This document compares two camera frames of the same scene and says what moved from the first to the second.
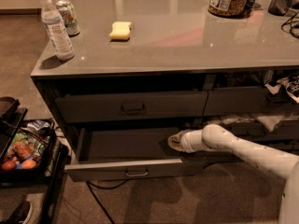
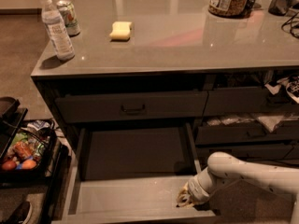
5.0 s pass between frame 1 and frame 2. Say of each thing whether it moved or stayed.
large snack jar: stayed
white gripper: moved
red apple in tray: stayed
